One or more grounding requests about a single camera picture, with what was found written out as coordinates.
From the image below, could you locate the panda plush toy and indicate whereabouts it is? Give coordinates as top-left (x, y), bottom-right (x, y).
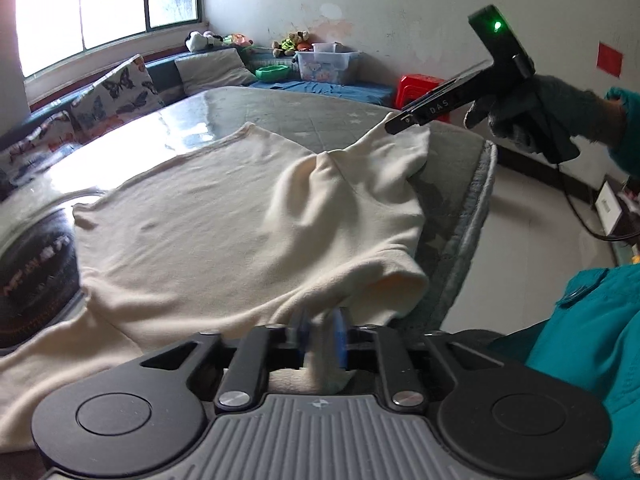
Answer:
top-left (186, 31), bottom-right (225, 53)

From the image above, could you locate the brown bear plush toy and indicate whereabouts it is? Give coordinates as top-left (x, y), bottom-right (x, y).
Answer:
top-left (271, 31), bottom-right (311, 57)

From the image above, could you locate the grey star table cover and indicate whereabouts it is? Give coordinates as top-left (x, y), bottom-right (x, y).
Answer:
top-left (205, 85), bottom-right (498, 333)

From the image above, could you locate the butterfly print cushion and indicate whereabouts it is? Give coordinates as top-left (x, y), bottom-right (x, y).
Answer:
top-left (70, 56), bottom-right (165, 135)
top-left (0, 110), bottom-right (83, 163)

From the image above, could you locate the green plastic basin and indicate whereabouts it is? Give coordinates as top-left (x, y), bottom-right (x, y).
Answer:
top-left (255, 65), bottom-right (292, 82)

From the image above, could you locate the black cable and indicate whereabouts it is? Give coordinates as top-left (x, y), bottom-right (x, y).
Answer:
top-left (556, 159), bottom-right (640, 245)

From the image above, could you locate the grey pillow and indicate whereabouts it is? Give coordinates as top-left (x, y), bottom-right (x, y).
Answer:
top-left (174, 47), bottom-right (257, 98)

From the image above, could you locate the window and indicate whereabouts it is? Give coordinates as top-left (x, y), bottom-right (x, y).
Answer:
top-left (15, 0), bottom-right (207, 79)

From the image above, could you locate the cream knit sweater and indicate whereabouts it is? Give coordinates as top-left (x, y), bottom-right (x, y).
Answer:
top-left (0, 122), bottom-right (433, 448)

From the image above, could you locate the white box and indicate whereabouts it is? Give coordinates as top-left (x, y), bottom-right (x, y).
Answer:
top-left (595, 180), bottom-right (628, 238)

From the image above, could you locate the person's teal jacket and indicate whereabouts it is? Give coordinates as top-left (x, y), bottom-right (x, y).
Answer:
top-left (487, 265), bottom-right (640, 480)

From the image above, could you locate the person's right forearm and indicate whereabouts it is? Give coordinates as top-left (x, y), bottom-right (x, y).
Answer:
top-left (602, 86), bottom-right (640, 178)

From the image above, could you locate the person's right hand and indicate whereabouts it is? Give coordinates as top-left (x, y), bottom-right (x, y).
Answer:
top-left (464, 75), bottom-right (628, 161)

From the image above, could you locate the blue sofa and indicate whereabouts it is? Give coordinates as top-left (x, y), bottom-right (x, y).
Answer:
top-left (0, 52), bottom-right (397, 136)

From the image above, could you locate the clear plastic storage box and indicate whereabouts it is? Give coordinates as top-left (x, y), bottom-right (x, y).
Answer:
top-left (292, 50), bottom-right (362, 85)

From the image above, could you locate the red plastic stool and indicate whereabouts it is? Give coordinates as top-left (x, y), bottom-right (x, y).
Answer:
top-left (395, 74), bottom-right (446, 111)

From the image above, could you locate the red paper square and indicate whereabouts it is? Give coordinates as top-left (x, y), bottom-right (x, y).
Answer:
top-left (596, 42), bottom-right (625, 77)

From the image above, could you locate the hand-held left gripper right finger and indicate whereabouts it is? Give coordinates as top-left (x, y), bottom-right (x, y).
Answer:
top-left (334, 307), bottom-right (506, 408)

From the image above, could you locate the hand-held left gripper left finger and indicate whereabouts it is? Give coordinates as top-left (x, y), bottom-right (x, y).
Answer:
top-left (140, 309), bottom-right (308, 413)

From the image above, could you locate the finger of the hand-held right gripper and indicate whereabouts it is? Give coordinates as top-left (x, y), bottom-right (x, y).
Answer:
top-left (384, 98), bottom-right (437, 135)

